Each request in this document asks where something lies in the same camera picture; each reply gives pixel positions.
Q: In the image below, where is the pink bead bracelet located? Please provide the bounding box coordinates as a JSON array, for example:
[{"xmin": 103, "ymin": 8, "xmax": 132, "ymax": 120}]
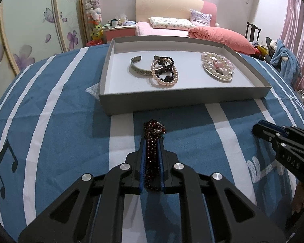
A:
[{"xmin": 210, "ymin": 58, "xmax": 235, "ymax": 72}]

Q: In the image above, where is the bed with pink pillows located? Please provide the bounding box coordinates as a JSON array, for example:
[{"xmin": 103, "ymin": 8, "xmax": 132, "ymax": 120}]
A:
[{"xmin": 135, "ymin": 0, "xmax": 217, "ymax": 36}]

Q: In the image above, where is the white floral pillow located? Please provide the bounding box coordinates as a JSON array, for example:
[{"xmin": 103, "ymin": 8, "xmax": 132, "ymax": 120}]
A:
[{"xmin": 149, "ymin": 17, "xmax": 194, "ymax": 30}]

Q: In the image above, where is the dark wooden chair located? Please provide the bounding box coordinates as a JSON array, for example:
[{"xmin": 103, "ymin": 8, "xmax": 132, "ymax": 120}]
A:
[{"xmin": 245, "ymin": 21, "xmax": 262, "ymax": 44}]

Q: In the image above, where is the wide silver cuff bracelet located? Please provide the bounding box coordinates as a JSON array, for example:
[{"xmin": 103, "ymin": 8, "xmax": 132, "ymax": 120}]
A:
[{"xmin": 131, "ymin": 55, "xmax": 155, "ymax": 77}]

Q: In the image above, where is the purple pillow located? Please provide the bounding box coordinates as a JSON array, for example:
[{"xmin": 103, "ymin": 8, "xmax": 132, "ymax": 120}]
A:
[{"xmin": 189, "ymin": 9, "xmax": 213, "ymax": 27}]

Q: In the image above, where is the blue white striped blanket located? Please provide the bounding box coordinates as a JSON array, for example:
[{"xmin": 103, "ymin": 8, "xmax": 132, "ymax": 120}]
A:
[{"xmin": 0, "ymin": 44, "xmax": 304, "ymax": 243}]

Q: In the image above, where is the blue garment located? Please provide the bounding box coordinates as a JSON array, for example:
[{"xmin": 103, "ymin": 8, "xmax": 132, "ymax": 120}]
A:
[{"xmin": 270, "ymin": 39, "xmax": 302, "ymax": 84}]

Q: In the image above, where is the person's right hand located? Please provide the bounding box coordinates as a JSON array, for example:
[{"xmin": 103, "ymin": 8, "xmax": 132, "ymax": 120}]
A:
[{"xmin": 291, "ymin": 182, "xmax": 304, "ymax": 213}]

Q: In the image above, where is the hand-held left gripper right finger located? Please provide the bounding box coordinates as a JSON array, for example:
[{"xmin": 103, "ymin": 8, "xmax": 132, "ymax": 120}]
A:
[{"xmin": 158, "ymin": 139, "xmax": 287, "ymax": 243}]

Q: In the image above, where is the pink striped curtain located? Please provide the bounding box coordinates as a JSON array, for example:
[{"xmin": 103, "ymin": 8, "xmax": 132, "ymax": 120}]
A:
[{"xmin": 279, "ymin": 0, "xmax": 304, "ymax": 100}]

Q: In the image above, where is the stack of plush toys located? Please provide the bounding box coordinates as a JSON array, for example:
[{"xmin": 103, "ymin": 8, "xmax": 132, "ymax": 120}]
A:
[{"xmin": 85, "ymin": 0, "xmax": 104, "ymax": 47}]

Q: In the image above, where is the pink bed sheet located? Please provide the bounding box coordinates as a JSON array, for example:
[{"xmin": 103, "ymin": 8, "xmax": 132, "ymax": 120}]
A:
[{"xmin": 136, "ymin": 21, "xmax": 191, "ymax": 37}]

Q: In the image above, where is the colourful toy pile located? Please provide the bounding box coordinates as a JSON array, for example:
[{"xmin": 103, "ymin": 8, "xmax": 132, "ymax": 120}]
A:
[{"xmin": 255, "ymin": 44, "xmax": 272, "ymax": 56}]

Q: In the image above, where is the pink nightstand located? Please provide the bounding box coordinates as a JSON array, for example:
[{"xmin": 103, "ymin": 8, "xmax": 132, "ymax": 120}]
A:
[{"xmin": 102, "ymin": 25, "xmax": 137, "ymax": 44}]

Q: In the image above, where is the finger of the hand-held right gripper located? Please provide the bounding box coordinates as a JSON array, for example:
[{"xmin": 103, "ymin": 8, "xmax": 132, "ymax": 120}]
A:
[{"xmin": 252, "ymin": 120, "xmax": 290, "ymax": 143}]

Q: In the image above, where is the coral quilt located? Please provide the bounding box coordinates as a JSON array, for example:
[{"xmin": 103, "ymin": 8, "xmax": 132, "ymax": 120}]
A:
[{"xmin": 188, "ymin": 26, "xmax": 258, "ymax": 55}]

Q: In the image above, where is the dark red bead necklace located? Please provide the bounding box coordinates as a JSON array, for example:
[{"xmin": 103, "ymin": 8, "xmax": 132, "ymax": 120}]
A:
[{"xmin": 142, "ymin": 119, "xmax": 168, "ymax": 192}]

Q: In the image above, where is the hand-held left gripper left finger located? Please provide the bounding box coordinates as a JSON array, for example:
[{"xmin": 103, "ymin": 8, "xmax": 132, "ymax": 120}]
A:
[{"xmin": 18, "ymin": 139, "xmax": 146, "ymax": 243}]

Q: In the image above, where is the pink pearl bracelet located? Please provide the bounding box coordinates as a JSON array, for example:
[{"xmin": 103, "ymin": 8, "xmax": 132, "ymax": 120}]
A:
[{"xmin": 149, "ymin": 58, "xmax": 179, "ymax": 89}]

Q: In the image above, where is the grey shallow tray box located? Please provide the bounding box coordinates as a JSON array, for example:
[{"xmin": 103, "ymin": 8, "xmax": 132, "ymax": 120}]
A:
[{"xmin": 99, "ymin": 36, "xmax": 273, "ymax": 117}]

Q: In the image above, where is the black bead bracelet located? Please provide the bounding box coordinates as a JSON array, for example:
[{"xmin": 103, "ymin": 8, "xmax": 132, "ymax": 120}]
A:
[{"xmin": 154, "ymin": 55, "xmax": 177, "ymax": 83}]

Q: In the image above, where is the white pearl bracelet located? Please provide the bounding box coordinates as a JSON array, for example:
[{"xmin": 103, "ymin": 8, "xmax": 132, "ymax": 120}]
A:
[{"xmin": 201, "ymin": 52, "xmax": 235, "ymax": 80}]

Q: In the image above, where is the flower print wardrobe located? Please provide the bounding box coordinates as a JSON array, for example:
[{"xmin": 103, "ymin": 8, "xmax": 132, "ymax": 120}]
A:
[{"xmin": 0, "ymin": 0, "xmax": 89, "ymax": 113}]

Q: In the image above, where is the thin silver bangle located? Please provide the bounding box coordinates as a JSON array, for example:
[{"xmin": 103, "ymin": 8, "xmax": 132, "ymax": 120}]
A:
[{"xmin": 203, "ymin": 63, "xmax": 233, "ymax": 83}]

